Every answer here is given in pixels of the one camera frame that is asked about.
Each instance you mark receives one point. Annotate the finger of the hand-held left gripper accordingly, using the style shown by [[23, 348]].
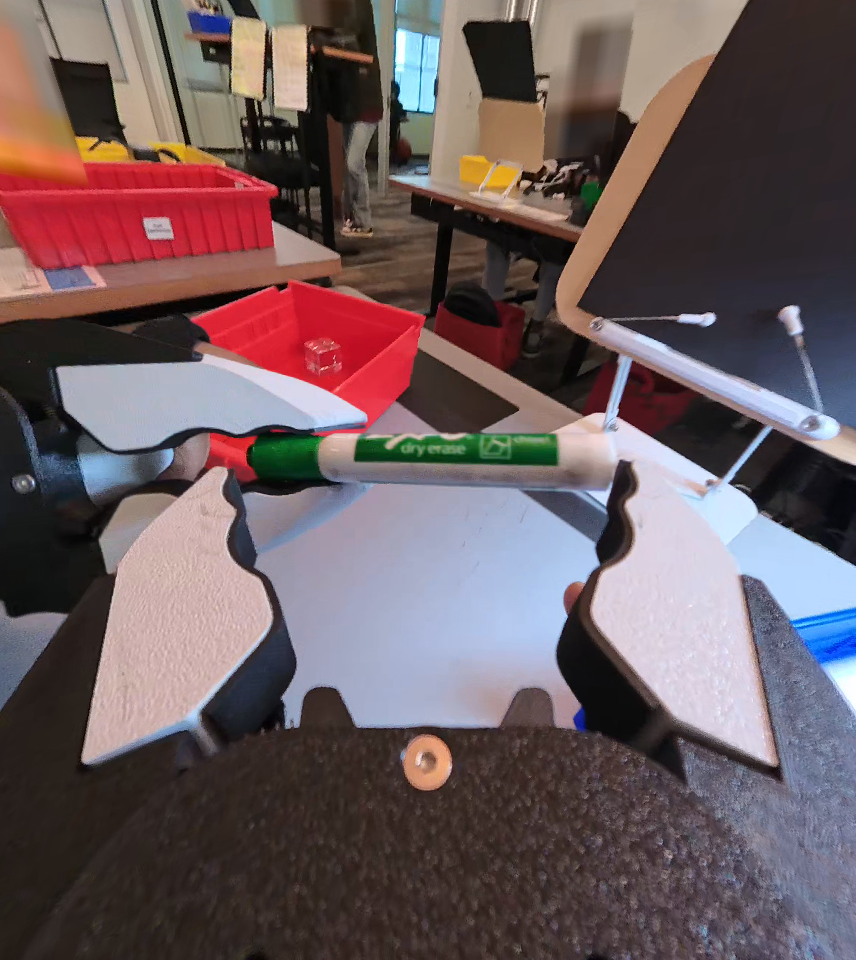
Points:
[[195, 397], [128, 532]]

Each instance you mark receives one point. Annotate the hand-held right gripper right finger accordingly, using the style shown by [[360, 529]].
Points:
[[683, 637]]

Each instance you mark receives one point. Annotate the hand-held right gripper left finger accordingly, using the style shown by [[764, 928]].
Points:
[[180, 622]]

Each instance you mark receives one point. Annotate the small clear plastic box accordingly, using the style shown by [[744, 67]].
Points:
[[323, 356]]

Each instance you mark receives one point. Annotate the blue storage bin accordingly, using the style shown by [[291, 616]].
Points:
[[848, 622], [207, 21]]

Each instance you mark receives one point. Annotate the red storage bin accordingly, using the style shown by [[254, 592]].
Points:
[[98, 217], [368, 337]]

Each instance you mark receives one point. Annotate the green marker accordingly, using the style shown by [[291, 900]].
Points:
[[473, 461]]

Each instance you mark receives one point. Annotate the yellow object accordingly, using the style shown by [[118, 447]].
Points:
[[477, 169]]

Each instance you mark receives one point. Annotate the person's left hand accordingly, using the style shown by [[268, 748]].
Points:
[[189, 457]]

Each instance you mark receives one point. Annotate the grey side table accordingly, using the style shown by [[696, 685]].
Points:
[[285, 259]]

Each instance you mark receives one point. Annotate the red floor basket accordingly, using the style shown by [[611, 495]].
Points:
[[480, 330], [653, 397]]

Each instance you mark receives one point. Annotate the yellow storage bin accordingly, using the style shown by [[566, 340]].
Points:
[[188, 155]]

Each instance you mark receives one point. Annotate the paper sheet board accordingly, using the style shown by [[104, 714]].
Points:
[[291, 67], [248, 60]]

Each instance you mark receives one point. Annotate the green storage bin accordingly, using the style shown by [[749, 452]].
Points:
[[593, 196]]

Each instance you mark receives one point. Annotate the black board book stand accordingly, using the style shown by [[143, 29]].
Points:
[[773, 187], [499, 60]]

